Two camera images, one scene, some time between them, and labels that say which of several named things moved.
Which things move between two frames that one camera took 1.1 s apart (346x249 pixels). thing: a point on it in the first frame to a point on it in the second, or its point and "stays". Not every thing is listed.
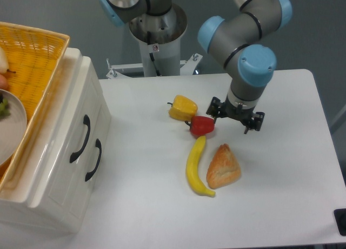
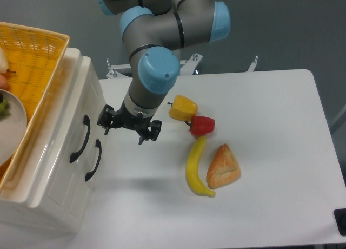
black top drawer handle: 87,122 stays
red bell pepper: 201,125 stays
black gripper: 245,116 to 124,118
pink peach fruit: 4,83 stays
